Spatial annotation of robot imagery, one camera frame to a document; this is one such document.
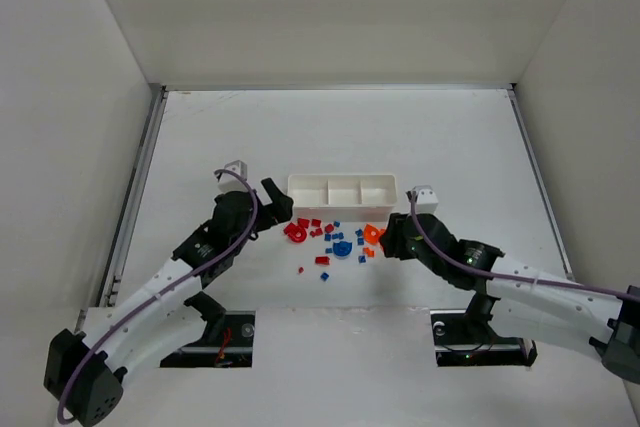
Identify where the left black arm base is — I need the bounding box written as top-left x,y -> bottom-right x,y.
160,292 -> 256,369

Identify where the large blue round lego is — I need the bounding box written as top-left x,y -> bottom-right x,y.
332,240 -> 353,259

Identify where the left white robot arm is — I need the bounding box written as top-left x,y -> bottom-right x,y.
43,175 -> 293,426

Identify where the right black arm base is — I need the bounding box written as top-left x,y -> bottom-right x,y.
430,293 -> 538,368

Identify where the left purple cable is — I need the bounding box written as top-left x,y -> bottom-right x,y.
57,169 -> 260,423

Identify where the large red round lego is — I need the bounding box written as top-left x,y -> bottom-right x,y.
283,223 -> 307,244

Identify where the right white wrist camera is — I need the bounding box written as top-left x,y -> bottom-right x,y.
406,185 -> 439,214

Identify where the right metal rail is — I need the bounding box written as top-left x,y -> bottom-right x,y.
507,83 -> 575,280

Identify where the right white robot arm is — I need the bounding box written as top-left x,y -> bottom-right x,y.
380,213 -> 639,384

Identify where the white three-compartment tray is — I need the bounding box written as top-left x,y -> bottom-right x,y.
287,173 -> 398,222

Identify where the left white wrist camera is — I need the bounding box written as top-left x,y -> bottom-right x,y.
214,160 -> 248,193

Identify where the metal rail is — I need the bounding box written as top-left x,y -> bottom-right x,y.
507,83 -> 575,280
91,84 -> 167,307

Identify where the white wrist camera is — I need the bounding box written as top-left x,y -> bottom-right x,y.
214,160 -> 248,193
406,185 -> 439,214

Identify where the left metal rail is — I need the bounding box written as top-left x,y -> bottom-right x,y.
91,84 -> 167,307

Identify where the large orange round lego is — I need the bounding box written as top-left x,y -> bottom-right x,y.
363,224 -> 385,245

